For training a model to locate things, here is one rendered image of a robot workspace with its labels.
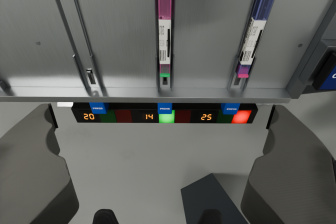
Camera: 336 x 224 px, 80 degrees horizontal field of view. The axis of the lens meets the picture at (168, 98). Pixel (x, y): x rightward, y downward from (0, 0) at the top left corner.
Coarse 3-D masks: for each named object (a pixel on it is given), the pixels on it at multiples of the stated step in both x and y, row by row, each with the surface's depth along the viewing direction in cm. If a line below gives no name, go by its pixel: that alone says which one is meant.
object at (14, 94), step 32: (0, 96) 30; (32, 96) 30; (64, 96) 30; (96, 96) 30; (128, 96) 30; (160, 96) 30; (192, 96) 30; (224, 96) 30; (256, 96) 30; (288, 96) 30
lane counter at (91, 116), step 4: (80, 112) 37; (84, 112) 37; (88, 112) 37; (84, 116) 38; (88, 116) 38; (92, 116) 38; (96, 116) 38; (84, 120) 39; (88, 120) 39; (92, 120) 39; (96, 120) 39
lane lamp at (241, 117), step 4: (240, 112) 37; (244, 112) 37; (248, 112) 37; (236, 116) 38; (240, 116) 38; (244, 116) 38; (248, 116) 38; (232, 120) 39; (236, 120) 39; (240, 120) 39; (244, 120) 39
